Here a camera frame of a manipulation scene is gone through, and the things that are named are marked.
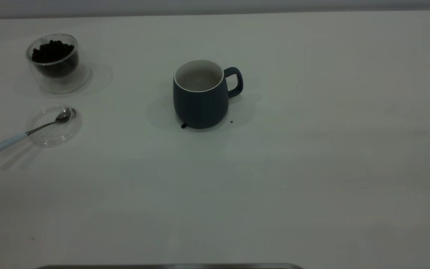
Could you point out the large coffee bean pile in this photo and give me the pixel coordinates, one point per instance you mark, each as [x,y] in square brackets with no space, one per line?
[52,52]

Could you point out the clear double-wall glass cup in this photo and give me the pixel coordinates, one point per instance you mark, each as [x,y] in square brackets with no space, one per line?
[71,80]

